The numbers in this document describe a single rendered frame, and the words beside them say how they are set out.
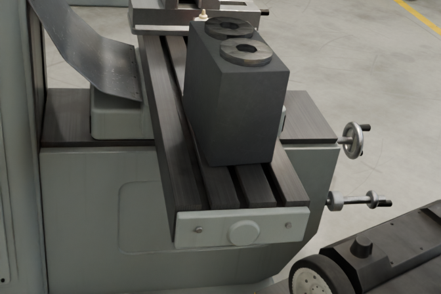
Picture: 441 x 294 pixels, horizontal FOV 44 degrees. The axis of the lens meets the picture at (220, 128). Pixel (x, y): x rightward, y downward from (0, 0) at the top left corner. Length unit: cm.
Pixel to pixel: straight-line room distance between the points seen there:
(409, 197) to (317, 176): 119
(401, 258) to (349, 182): 127
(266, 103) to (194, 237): 25
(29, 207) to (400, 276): 91
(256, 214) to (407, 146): 225
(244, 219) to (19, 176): 64
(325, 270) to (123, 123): 59
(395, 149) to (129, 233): 182
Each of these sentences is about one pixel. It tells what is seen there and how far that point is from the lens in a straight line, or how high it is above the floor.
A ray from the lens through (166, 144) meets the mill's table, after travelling 100.
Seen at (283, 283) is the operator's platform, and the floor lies 40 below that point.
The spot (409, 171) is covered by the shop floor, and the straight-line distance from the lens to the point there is 288.
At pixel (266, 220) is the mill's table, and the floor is 91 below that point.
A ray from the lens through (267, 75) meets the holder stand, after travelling 89.
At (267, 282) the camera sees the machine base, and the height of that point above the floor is 20.
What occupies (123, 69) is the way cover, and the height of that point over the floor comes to 87.
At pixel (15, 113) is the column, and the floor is 85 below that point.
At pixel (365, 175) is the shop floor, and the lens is 274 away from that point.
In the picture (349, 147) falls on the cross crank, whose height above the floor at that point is 61.
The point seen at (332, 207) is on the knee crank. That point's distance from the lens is 163.
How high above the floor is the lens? 150
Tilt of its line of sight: 32 degrees down
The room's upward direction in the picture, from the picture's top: 8 degrees clockwise
